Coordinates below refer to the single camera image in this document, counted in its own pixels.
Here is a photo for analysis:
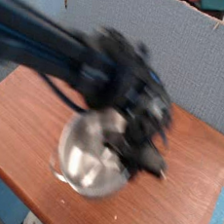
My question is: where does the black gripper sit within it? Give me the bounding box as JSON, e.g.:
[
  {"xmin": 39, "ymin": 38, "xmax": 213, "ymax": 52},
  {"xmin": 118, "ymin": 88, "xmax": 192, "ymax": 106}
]
[{"xmin": 104, "ymin": 68, "xmax": 172, "ymax": 178}]

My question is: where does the stainless steel pot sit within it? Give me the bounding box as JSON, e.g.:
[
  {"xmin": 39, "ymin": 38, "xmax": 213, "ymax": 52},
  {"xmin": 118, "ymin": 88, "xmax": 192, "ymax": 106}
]
[{"xmin": 49, "ymin": 109, "xmax": 130, "ymax": 199}]

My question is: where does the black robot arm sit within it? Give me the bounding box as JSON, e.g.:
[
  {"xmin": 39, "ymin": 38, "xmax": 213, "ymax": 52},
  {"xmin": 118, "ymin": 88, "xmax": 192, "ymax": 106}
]
[{"xmin": 0, "ymin": 0, "xmax": 172, "ymax": 178}]

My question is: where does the grey fabric partition panel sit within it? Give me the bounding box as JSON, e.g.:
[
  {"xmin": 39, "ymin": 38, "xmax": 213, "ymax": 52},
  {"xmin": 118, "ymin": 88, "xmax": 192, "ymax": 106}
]
[{"xmin": 66, "ymin": 0, "xmax": 224, "ymax": 134}]

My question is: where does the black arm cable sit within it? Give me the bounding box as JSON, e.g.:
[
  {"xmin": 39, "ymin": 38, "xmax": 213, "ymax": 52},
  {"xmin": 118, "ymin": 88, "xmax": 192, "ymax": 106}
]
[{"xmin": 35, "ymin": 71, "xmax": 93, "ymax": 114}]

